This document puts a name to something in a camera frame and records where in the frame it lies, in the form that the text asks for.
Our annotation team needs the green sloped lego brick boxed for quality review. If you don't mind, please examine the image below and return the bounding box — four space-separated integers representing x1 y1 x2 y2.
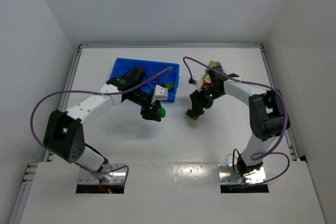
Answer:
206 60 224 73

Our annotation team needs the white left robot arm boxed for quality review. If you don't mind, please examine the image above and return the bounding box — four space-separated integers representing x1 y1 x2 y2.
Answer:
43 68 168 174

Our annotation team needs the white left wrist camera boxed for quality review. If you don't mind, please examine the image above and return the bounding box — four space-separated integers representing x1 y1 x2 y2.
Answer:
153 85 169 101

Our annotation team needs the blue plastic sorting bin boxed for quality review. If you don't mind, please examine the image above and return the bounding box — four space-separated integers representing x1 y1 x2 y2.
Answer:
110 58 180 103

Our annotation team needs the flower lego stack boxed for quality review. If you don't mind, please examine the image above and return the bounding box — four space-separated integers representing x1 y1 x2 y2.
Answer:
201 73 213 89

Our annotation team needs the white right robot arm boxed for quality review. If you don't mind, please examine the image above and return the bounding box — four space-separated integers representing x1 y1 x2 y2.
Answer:
186 66 285 176

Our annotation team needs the red lime green lego stack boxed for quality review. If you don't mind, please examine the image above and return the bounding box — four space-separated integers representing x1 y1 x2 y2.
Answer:
185 109 203 120

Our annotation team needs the lime green lego brick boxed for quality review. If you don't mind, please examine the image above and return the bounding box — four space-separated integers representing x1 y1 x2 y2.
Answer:
165 82 174 90

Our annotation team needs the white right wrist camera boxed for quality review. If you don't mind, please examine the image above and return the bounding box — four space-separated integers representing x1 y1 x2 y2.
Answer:
188 77 198 86

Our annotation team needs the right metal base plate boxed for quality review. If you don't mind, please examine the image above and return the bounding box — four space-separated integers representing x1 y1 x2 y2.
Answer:
218 163 266 186

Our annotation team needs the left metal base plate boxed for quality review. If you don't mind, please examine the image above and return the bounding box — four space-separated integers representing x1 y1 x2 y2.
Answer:
78 163 129 186

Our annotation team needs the purple rounded lego brick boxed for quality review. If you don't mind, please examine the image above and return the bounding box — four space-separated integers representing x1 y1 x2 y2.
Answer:
152 73 160 83

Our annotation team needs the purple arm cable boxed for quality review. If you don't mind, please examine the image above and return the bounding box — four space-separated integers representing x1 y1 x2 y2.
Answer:
182 56 291 189
30 66 174 183

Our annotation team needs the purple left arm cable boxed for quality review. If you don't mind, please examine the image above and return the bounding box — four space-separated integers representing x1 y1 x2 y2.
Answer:
30 66 174 183

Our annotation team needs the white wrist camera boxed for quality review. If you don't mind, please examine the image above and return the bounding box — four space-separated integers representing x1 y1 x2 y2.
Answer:
153 85 169 101
188 77 198 86

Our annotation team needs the green rounded lego brick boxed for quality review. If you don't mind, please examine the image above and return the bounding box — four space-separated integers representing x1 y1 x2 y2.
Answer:
158 107 166 118

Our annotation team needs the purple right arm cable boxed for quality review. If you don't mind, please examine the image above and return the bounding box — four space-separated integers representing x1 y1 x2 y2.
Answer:
182 56 291 189

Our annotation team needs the metal base plate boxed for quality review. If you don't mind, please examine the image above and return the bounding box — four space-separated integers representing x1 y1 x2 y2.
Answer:
78 163 129 186
218 163 266 186

